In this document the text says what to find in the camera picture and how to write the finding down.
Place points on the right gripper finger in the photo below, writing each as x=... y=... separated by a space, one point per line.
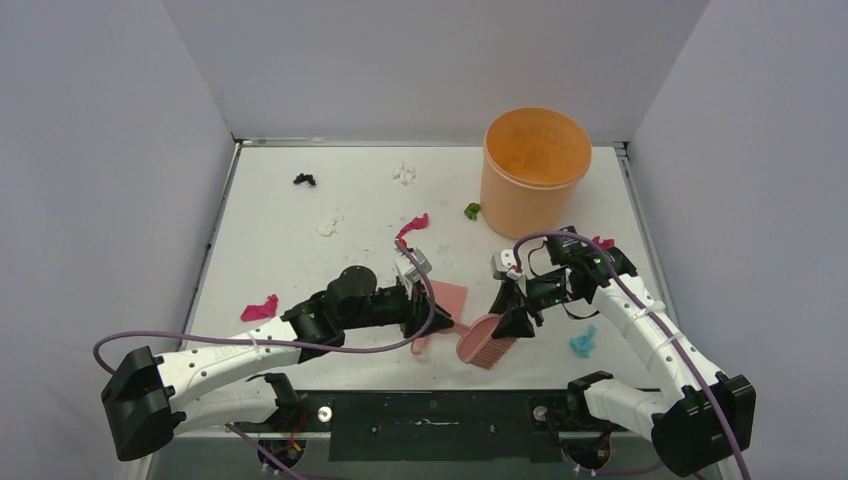
x=507 y=297
x=514 y=323

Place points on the orange plastic bucket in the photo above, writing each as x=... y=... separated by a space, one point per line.
x=533 y=161

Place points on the pink plastic hand brush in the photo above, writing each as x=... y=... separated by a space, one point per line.
x=477 y=346

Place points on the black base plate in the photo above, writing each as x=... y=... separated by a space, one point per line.
x=441 y=425

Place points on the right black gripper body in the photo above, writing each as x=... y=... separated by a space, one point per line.
x=516 y=299

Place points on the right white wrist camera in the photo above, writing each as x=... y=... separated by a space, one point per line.
x=504 y=266

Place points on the black paper scrap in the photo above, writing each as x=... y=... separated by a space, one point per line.
x=304 y=178

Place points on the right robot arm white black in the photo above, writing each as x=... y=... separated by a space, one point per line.
x=699 y=415

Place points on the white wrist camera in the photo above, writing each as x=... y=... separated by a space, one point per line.
x=504 y=266
x=408 y=267

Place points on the pink plastic dustpan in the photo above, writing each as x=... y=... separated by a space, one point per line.
x=451 y=298

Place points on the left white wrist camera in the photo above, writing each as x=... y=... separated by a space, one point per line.
x=408 y=267

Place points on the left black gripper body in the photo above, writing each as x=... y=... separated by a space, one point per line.
x=399 y=306

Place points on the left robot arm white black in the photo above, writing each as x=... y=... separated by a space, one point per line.
x=150 y=398

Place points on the white paper scrap far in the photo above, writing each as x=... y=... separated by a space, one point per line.
x=404 y=174

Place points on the cyan paper scrap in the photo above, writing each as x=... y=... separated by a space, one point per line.
x=583 y=345

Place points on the white paper scrap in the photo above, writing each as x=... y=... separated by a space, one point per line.
x=404 y=174
x=329 y=226

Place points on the magenta paper scrap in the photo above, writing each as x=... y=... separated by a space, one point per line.
x=417 y=223
x=263 y=311
x=604 y=243

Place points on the white paper scrap left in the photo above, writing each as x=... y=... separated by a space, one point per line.
x=329 y=226

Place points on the green paper scrap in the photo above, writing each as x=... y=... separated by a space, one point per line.
x=472 y=211

